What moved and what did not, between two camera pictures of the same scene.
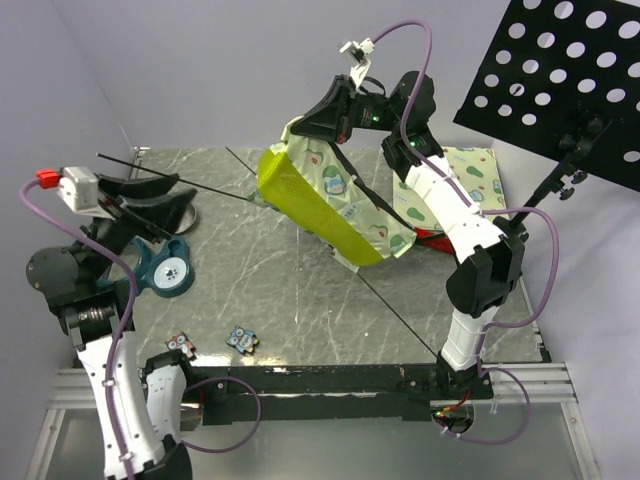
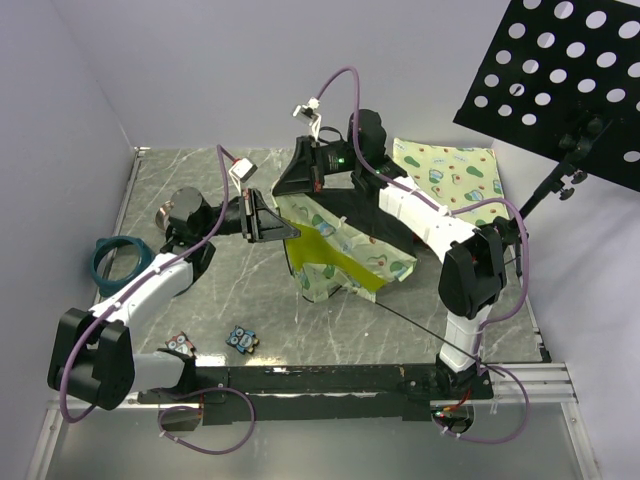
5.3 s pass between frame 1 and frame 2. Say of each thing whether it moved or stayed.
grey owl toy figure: stayed
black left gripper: moved
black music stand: stayed
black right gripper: moved
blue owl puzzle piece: stayed
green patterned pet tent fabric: moved
